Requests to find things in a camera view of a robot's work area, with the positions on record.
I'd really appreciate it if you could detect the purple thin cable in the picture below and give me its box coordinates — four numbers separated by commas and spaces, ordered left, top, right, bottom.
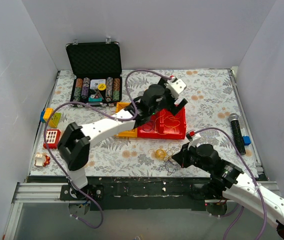
141, 119, 179, 176

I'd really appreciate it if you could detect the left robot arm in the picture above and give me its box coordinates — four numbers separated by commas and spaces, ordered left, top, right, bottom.
57, 77, 187, 200

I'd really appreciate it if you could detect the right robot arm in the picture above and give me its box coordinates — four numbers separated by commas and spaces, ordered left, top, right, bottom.
172, 144, 284, 239

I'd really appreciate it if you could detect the red bin right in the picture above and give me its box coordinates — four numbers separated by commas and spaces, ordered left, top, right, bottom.
160, 107, 187, 140

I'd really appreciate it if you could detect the red bin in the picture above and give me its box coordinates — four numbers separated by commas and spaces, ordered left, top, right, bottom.
137, 112, 164, 139
160, 107, 187, 140

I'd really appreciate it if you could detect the red bin left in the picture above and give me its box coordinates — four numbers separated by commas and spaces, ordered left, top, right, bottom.
137, 112, 164, 139

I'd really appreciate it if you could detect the yellow plastic bin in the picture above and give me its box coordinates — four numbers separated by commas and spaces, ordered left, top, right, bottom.
115, 102, 138, 138

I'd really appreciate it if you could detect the black microphone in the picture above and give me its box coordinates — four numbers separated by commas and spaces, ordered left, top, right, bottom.
228, 113, 246, 156

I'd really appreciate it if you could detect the black orange chip stack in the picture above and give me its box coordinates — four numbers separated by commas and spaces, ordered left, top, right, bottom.
113, 78, 121, 93

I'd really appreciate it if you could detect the small blue block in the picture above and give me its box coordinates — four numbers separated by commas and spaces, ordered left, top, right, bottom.
242, 136, 252, 146

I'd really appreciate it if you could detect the yellow big blind button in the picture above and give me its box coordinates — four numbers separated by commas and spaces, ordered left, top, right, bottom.
97, 83, 107, 91

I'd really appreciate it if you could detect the triangular all in marker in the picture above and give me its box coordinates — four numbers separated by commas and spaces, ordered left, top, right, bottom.
94, 90, 103, 99

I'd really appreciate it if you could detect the white playing card deck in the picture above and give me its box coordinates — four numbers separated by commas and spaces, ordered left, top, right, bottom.
90, 78, 106, 89

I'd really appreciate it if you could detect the teal card holder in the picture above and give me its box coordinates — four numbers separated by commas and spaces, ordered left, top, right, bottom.
88, 97, 103, 103

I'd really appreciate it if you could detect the black poker chip case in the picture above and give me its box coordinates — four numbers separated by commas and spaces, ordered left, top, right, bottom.
65, 39, 123, 106

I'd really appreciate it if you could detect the purple chip stack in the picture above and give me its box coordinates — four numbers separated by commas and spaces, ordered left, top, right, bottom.
81, 77, 90, 100

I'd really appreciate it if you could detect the green blue chip stack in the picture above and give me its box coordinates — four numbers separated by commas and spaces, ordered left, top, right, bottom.
72, 92, 81, 102

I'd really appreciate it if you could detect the yellow green toy block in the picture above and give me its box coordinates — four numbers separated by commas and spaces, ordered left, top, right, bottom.
40, 107, 62, 129

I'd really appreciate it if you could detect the red white toy block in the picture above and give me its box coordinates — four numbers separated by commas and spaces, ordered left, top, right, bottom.
43, 129, 61, 149

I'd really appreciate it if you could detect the small white red object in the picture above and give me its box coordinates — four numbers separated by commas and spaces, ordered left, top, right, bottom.
34, 154, 51, 167

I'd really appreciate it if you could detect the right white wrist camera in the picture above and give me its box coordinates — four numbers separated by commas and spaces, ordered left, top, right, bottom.
185, 130, 201, 150

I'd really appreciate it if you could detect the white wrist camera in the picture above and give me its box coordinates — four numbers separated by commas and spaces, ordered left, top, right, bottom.
185, 130, 201, 150
167, 76, 187, 100

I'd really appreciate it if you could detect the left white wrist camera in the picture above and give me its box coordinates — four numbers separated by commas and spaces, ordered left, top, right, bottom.
167, 76, 187, 100

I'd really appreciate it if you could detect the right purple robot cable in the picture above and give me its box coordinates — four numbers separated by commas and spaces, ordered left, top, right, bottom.
194, 127, 268, 240

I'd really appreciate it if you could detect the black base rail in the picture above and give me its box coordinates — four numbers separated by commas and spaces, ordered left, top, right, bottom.
26, 176, 230, 212

